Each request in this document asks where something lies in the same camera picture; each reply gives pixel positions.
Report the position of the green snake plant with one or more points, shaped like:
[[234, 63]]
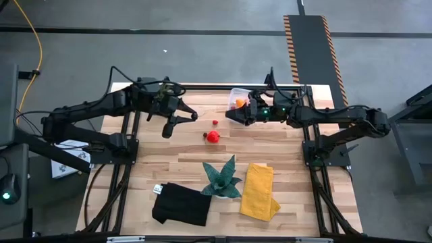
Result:
[[221, 184]]

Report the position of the large red toy fruit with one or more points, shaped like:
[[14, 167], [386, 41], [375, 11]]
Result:
[[213, 136]]

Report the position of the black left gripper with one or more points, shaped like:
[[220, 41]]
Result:
[[155, 101]]

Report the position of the clear plastic tupperware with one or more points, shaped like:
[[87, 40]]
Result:
[[234, 94]]

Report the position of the black diagonal beam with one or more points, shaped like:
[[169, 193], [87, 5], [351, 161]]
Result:
[[50, 153]]

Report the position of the silver metal bracket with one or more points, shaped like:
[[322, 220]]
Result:
[[314, 240], [126, 240]]

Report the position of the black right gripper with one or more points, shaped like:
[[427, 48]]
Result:
[[273, 108]]

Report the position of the orange toy fruit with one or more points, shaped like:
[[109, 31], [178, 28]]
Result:
[[240, 102]]

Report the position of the black aluminium rig frame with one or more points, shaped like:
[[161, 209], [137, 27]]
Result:
[[216, 87]]

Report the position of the white paper booklet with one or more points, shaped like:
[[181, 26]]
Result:
[[67, 167]]

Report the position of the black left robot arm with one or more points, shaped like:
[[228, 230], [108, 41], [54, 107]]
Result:
[[84, 108]]

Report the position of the black striped-edge floor mat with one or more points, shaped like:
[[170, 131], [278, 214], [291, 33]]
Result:
[[310, 47]]

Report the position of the black computer mouse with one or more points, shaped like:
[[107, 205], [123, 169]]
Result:
[[9, 187]]

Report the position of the yellow folded cloth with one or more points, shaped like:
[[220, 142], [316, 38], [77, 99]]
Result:
[[258, 192]]

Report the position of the grey side table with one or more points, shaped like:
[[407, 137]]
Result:
[[418, 162]]

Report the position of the black folded cloth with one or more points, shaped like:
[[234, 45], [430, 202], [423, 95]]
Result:
[[182, 204]]

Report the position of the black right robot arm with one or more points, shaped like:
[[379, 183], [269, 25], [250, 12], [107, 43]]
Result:
[[337, 116]]

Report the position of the white round plant pot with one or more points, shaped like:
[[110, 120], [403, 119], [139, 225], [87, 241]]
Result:
[[219, 197]]

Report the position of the grey side desk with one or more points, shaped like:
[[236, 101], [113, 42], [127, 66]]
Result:
[[6, 101]]

